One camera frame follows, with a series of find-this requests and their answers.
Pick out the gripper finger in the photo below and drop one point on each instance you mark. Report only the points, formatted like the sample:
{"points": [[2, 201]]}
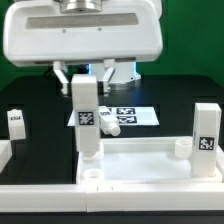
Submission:
{"points": [[60, 69], [109, 69]]}

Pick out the white marker sheet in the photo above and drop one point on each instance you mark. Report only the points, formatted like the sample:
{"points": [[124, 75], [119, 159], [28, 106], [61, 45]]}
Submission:
{"points": [[127, 116]]}

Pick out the white front fence bar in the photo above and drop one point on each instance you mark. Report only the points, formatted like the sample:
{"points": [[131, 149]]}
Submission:
{"points": [[97, 198]]}

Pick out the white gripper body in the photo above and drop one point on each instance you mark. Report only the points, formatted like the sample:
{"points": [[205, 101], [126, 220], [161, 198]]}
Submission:
{"points": [[38, 32]]}

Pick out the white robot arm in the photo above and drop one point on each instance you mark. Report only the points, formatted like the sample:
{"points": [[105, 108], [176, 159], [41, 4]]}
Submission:
{"points": [[125, 72]]}

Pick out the white desk top tray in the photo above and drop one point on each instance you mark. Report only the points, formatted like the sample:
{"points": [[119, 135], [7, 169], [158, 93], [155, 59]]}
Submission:
{"points": [[143, 161]]}

